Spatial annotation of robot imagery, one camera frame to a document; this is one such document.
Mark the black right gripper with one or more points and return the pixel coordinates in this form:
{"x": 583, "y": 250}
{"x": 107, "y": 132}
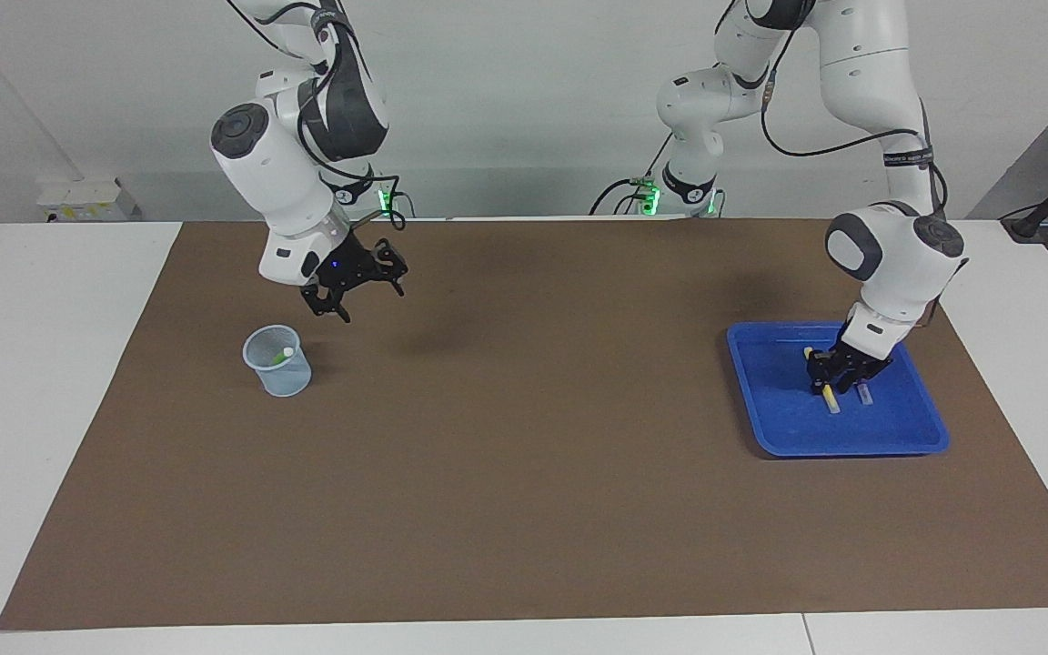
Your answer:
{"x": 347, "y": 266}

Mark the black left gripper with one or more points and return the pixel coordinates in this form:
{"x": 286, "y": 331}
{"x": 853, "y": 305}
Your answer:
{"x": 861, "y": 350}

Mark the yellow pen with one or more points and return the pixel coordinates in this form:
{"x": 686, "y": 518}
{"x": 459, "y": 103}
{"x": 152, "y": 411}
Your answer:
{"x": 831, "y": 400}

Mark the purple pen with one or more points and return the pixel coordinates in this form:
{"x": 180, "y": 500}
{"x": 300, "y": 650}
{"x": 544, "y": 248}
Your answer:
{"x": 865, "y": 396}

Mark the green pen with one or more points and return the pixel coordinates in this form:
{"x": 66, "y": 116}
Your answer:
{"x": 280, "y": 357}

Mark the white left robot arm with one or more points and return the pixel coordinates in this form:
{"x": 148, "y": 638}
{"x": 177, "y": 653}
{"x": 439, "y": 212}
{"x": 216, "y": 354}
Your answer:
{"x": 861, "y": 55}

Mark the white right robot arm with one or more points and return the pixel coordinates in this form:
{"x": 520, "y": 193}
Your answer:
{"x": 269, "y": 173}

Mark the blue plastic tray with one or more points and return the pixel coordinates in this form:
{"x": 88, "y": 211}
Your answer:
{"x": 906, "y": 428}

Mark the translucent plastic cup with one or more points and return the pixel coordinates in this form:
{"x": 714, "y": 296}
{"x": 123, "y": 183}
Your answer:
{"x": 287, "y": 382}

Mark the brown table mat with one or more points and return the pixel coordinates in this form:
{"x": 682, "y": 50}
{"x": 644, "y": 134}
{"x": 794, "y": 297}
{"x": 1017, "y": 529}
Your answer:
{"x": 524, "y": 500}

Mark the white power strip box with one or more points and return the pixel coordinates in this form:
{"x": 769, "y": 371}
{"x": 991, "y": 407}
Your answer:
{"x": 87, "y": 200}

